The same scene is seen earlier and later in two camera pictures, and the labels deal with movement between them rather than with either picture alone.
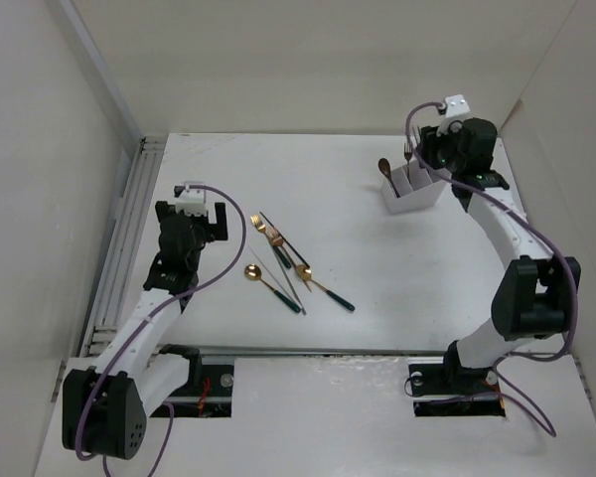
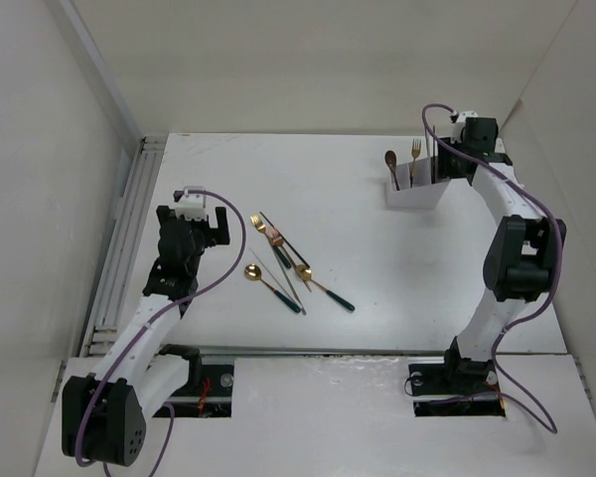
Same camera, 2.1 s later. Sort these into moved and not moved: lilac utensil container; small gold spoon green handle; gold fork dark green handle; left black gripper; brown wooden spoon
Moved: brown wooden spoon; gold fork dark green handle
Not moved: left black gripper; lilac utensil container; small gold spoon green handle
